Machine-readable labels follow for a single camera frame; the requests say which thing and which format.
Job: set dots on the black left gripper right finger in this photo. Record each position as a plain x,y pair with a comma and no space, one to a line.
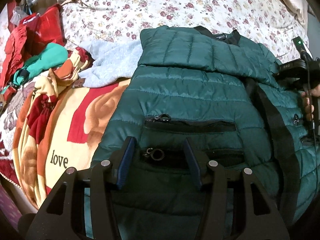
255,215

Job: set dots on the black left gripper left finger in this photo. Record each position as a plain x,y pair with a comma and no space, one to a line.
62,214

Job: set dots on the dark green puffer jacket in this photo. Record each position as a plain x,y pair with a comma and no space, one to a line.
221,93

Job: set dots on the person's right hand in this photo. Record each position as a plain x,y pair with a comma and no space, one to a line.
308,106

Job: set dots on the rose print love blanket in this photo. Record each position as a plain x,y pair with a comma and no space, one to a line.
60,125

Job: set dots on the teal green garment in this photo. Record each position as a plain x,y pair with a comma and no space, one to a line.
53,55

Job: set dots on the light blue fleece garment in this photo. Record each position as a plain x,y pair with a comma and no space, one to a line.
111,61

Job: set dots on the red shiny jacket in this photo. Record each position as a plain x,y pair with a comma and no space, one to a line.
30,38

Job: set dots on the floral white bed sheet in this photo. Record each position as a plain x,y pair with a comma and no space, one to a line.
268,22

